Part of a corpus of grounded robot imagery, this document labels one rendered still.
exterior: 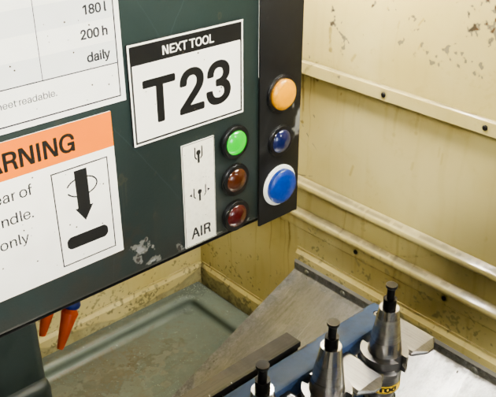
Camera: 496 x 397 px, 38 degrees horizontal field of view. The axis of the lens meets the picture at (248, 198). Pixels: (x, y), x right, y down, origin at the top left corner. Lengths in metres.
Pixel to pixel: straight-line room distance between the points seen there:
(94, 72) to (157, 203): 0.12
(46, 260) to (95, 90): 0.12
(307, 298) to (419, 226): 0.38
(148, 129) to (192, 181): 0.06
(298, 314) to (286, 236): 0.20
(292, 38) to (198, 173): 0.13
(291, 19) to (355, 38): 0.90
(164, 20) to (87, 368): 1.54
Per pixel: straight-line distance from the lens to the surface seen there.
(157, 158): 0.51
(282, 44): 0.56
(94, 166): 0.48
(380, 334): 0.96
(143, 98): 0.49
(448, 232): 1.45
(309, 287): 1.75
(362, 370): 0.97
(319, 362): 0.89
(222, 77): 0.53
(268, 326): 1.72
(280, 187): 0.60
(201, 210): 0.56
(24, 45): 0.44
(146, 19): 0.48
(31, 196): 0.47
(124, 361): 1.96
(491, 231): 1.40
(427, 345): 1.02
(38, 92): 0.45
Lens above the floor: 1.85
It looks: 28 degrees down
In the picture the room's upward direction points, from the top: straight up
